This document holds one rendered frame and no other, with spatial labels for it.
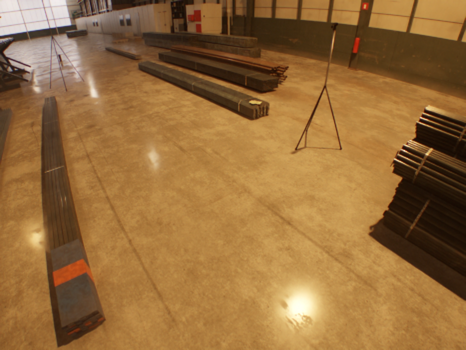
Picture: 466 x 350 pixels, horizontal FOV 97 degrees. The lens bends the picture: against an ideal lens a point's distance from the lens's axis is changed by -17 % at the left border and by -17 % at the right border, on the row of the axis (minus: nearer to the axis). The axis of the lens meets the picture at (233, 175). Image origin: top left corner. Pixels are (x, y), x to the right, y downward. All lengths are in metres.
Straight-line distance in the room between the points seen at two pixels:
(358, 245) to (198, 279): 1.42
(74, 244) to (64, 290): 0.43
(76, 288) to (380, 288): 2.26
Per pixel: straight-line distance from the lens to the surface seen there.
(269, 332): 1.82
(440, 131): 2.71
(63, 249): 2.34
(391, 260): 2.45
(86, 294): 1.99
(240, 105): 4.55
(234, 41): 10.60
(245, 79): 6.21
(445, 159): 2.42
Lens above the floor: 1.71
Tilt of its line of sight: 36 degrees down
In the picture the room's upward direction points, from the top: straight up
